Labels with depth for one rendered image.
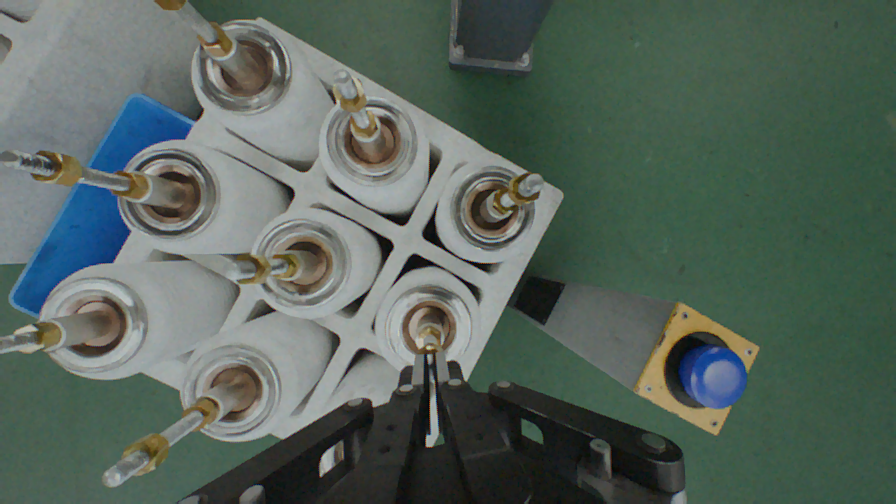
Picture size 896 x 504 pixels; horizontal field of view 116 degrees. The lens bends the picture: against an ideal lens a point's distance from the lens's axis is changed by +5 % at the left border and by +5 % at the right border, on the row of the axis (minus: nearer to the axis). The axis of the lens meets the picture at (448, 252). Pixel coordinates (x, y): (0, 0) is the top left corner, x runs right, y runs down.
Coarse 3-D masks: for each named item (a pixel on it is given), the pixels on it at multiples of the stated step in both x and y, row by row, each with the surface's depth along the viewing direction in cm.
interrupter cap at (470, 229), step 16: (480, 176) 25; (496, 176) 25; (512, 176) 25; (464, 192) 24; (480, 192) 25; (464, 208) 24; (528, 208) 25; (464, 224) 24; (480, 224) 25; (496, 224) 25; (512, 224) 25; (528, 224) 25; (464, 240) 24; (480, 240) 25; (496, 240) 25; (512, 240) 25
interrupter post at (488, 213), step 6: (492, 198) 22; (486, 204) 22; (492, 204) 22; (480, 210) 25; (486, 210) 22; (492, 210) 22; (486, 216) 23; (492, 216) 22; (498, 216) 22; (504, 216) 22
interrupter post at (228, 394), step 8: (224, 384) 22; (232, 384) 22; (240, 384) 23; (208, 392) 21; (216, 392) 21; (224, 392) 21; (232, 392) 22; (240, 392) 22; (200, 400) 20; (216, 400) 20; (224, 400) 21; (232, 400) 21; (240, 400) 22; (224, 408) 20; (232, 408) 22; (216, 416) 20
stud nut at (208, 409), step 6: (198, 402) 20; (204, 402) 20; (210, 402) 20; (186, 408) 19; (192, 408) 19; (198, 408) 19; (204, 408) 19; (210, 408) 20; (216, 408) 20; (186, 414) 19; (204, 414) 19; (210, 414) 19; (216, 414) 20; (204, 420) 19; (210, 420) 20; (198, 426) 19; (204, 426) 19
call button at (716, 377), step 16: (688, 352) 19; (704, 352) 18; (720, 352) 18; (688, 368) 18; (704, 368) 18; (720, 368) 18; (736, 368) 18; (688, 384) 18; (704, 384) 18; (720, 384) 18; (736, 384) 18; (704, 400) 18; (720, 400) 18; (736, 400) 18
